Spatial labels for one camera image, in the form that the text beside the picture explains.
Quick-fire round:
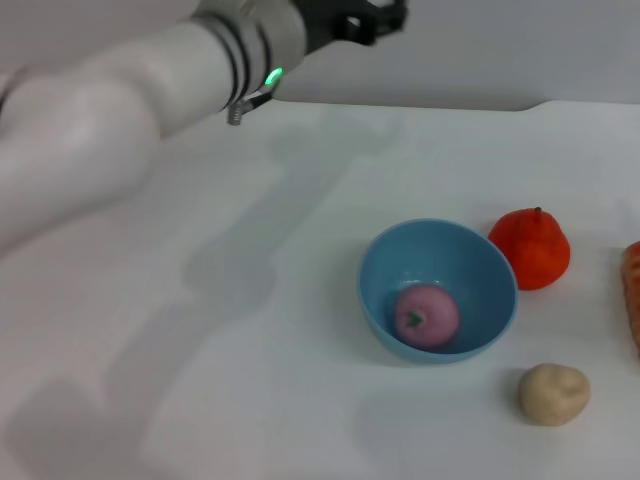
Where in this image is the blue bowl with white outside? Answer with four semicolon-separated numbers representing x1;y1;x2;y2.
355;218;520;366

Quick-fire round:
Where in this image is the pink toy peach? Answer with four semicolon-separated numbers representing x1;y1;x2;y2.
393;283;460;350

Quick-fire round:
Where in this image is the beige toy potato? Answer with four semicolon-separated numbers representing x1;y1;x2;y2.
516;362;592;428

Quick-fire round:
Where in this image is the orange textured toy food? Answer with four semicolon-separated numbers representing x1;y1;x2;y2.
620;240;640;359

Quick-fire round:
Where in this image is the silver connector with black cable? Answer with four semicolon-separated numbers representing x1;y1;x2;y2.
226;87;276;127

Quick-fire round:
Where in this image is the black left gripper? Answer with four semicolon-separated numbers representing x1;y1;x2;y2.
292;0;409;57

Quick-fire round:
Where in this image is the orange-red toy fruit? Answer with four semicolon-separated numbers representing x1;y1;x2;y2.
487;205;572;292

